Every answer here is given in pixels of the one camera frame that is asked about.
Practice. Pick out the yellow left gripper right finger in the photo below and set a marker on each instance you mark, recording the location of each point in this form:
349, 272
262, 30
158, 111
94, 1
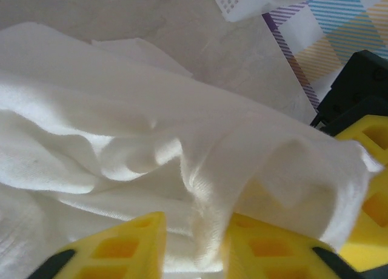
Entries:
266, 254

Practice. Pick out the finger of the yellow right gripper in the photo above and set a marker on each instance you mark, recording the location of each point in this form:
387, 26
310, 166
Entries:
376, 230

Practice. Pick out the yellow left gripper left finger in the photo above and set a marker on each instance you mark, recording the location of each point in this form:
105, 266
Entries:
121, 254

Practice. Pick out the white t-shirt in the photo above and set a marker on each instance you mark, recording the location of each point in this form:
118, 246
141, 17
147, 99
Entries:
121, 115

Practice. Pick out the white perforated plastic basket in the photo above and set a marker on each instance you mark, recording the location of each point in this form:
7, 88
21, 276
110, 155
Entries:
239, 3

